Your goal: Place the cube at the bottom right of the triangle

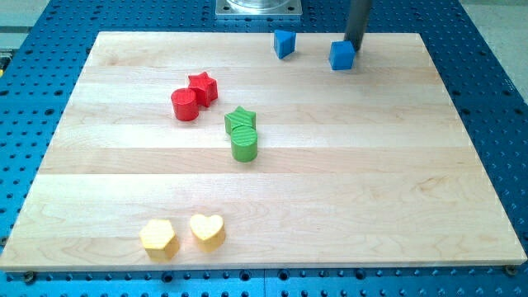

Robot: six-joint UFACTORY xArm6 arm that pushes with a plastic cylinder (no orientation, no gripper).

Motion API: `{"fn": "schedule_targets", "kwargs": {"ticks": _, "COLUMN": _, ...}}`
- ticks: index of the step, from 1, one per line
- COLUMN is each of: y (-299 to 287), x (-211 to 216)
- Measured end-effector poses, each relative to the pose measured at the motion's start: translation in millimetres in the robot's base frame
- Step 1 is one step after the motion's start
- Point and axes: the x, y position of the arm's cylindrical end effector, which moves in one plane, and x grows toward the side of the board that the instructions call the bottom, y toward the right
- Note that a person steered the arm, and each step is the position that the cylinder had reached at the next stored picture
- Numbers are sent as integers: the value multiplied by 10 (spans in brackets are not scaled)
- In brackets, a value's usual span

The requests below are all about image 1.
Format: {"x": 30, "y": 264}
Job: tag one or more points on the blue cube block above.
{"x": 341, "y": 56}

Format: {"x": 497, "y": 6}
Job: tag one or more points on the blue triangle block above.
{"x": 284, "y": 43}

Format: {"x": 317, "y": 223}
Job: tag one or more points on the green cylinder block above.
{"x": 244, "y": 144}

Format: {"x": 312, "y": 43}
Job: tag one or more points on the green star block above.
{"x": 239, "y": 117}

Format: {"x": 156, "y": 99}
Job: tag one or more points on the red star block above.
{"x": 205, "y": 88}

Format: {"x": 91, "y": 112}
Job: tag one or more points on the red cylinder block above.
{"x": 184, "y": 104}

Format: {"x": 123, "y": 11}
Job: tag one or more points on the yellow heart block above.
{"x": 209, "y": 231}

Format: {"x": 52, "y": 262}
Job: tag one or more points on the yellow hexagon block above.
{"x": 159, "y": 240}

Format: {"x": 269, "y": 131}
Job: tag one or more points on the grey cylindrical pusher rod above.
{"x": 357, "y": 21}

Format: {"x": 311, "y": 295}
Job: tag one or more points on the blue perforated metal table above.
{"x": 478, "y": 48}

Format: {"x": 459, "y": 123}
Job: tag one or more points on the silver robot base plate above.
{"x": 258, "y": 8}

